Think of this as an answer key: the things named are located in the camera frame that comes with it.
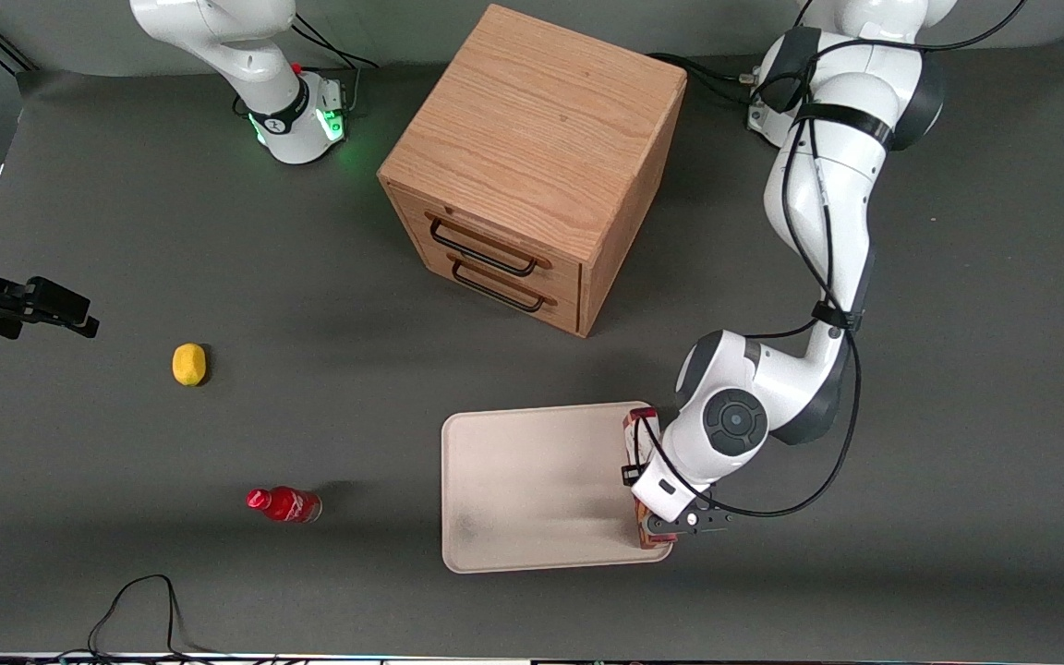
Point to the red soda bottle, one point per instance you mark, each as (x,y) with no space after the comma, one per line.
(287,505)

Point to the red cookie box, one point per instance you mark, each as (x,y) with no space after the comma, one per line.
(640,429)

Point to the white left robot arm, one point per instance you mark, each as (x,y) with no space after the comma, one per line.
(828,203)

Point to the yellow lemon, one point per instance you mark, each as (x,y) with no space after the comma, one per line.
(188,365)

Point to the wooden drawer cabinet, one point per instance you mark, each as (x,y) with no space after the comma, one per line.
(541,120)

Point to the beige plastic tray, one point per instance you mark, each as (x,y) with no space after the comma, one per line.
(532,489)

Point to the wooden drawer front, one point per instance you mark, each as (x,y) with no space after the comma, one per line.
(560,268)
(564,309)

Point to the black metal frame bar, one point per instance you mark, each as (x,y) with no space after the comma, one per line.
(13,51)

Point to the dark grey table mat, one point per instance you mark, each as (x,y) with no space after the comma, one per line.
(310,434)

